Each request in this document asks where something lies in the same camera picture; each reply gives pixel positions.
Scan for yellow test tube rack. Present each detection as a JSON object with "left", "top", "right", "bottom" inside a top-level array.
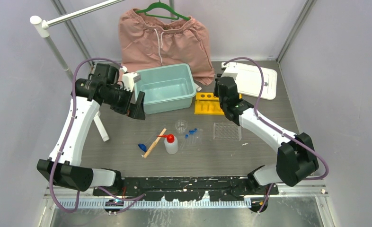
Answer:
[{"left": 194, "top": 92, "right": 224, "bottom": 115}]

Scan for white plastic tray lid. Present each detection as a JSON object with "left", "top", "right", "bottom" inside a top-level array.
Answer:
[{"left": 232, "top": 62, "right": 277, "bottom": 100}]

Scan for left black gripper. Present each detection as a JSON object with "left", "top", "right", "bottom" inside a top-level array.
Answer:
[{"left": 103, "top": 84, "right": 145, "bottom": 119}]

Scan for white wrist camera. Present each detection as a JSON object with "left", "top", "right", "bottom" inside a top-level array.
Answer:
[
  {"left": 119, "top": 66, "right": 141, "bottom": 92},
  {"left": 221, "top": 62, "right": 240, "bottom": 79}
]

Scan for wooden test tube clamp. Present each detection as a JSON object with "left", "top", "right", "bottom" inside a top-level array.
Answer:
[{"left": 143, "top": 128, "right": 167, "bottom": 158}]

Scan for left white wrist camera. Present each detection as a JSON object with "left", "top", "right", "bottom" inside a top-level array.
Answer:
[{"left": 119, "top": 66, "right": 141, "bottom": 92}]

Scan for small clear glass beaker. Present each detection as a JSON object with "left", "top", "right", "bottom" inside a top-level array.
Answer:
[{"left": 175, "top": 120, "right": 187, "bottom": 134}]

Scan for blue cap test tube lying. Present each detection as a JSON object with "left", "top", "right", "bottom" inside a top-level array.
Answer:
[{"left": 138, "top": 143, "right": 148, "bottom": 153}]

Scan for blue capped test tube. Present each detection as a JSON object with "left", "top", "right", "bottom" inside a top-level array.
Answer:
[
  {"left": 190, "top": 128, "right": 203, "bottom": 146},
  {"left": 179, "top": 134, "right": 189, "bottom": 150}
]

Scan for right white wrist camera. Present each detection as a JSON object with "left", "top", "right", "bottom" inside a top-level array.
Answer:
[{"left": 221, "top": 62, "right": 240, "bottom": 79}]

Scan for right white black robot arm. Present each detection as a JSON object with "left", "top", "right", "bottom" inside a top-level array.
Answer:
[{"left": 213, "top": 77, "right": 319, "bottom": 194}]

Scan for teal plastic bin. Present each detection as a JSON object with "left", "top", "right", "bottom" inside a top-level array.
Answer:
[{"left": 134, "top": 63, "right": 196, "bottom": 115}]

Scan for clear well plate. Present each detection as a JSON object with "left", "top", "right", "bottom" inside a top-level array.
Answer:
[{"left": 213, "top": 123, "right": 242, "bottom": 141}]

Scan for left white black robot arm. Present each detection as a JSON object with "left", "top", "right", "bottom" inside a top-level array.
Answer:
[{"left": 36, "top": 63, "right": 145, "bottom": 195}]

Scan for white red wash bottle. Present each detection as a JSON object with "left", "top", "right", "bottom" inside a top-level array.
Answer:
[{"left": 158, "top": 134, "right": 179, "bottom": 154}]

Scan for white metal clothes rack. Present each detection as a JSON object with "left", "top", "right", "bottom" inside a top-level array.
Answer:
[{"left": 29, "top": 0, "right": 126, "bottom": 142}]

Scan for pink shorts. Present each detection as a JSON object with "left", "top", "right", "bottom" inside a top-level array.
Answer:
[{"left": 118, "top": 9, "right": 214, "bottom": 85}]

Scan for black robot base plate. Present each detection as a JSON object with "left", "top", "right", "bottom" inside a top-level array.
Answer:
[{"left": 105, "top": 176, "right": 278, "bottom": 202}]

